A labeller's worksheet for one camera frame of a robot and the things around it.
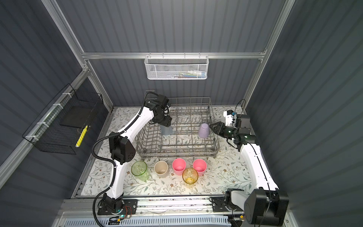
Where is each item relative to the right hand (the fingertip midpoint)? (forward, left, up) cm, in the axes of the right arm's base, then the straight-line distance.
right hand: (214, 126), depth 77 cm
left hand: (+10, +28, -9) cm, 31 cm away
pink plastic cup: (-14, +20, -20) cm, 32 cm away
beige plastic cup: (-16, +31, -21) cm, 40 cm away
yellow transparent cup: (-20, +14, -22) cm, 33 cm away
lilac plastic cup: (+5, +5, -11) cm, 13 cm away
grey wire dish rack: (+9, +14, -24) cm, 29 cm away
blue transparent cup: (+9, +30, -17) cm, 36 cm away
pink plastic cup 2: (-14, +7, -21) cm, 26 cm away
